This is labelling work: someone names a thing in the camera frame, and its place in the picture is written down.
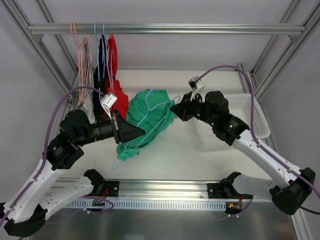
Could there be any black tank top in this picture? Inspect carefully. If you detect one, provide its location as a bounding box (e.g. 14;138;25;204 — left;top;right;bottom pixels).
92;35;107;121

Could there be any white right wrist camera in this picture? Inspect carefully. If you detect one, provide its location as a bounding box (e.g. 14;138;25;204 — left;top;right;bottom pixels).
188;76;206;101

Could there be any green tank top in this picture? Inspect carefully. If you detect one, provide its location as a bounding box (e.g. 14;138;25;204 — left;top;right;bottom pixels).
116;89;178;162

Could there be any blue hanger with red top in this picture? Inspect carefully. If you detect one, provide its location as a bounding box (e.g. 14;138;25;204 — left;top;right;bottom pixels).
106;34;118;90

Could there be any white slotted cable duct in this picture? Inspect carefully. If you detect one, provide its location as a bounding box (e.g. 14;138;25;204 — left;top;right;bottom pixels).
66;198;227;212

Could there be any white plastic basket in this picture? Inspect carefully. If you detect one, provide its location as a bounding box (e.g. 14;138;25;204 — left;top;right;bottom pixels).
193;93;271;152

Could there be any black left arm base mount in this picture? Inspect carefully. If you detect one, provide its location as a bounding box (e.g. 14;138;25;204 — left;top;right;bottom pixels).
101;180;120;198

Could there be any red tank top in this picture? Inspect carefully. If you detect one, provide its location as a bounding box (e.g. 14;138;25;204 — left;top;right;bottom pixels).
103;34;130;118

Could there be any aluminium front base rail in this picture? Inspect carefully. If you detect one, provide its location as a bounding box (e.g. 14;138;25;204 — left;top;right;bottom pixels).
49;178;273;200

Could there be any white tank top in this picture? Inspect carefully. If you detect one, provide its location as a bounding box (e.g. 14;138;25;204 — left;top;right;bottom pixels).
80;35;95;122

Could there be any blue wire hanger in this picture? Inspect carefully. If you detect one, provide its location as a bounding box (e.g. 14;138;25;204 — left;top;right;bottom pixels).
111;87;181;171

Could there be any aluminium frame top rail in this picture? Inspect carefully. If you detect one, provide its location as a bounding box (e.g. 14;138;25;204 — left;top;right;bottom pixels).
28;22;306;36

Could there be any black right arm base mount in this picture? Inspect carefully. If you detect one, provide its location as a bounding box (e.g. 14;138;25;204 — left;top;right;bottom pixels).
206;182;227;199

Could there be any blue hanger with black top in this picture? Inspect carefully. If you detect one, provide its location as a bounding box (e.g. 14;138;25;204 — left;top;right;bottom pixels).
94;22;104;92

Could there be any pink wire hanger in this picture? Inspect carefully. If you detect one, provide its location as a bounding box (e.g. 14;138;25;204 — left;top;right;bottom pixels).
70;21;92;103

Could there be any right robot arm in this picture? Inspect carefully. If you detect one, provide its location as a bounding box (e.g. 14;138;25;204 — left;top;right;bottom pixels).
170;91;316;215

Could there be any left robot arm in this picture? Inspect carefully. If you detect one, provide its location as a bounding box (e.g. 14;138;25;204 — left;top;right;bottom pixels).
0;109;146;238

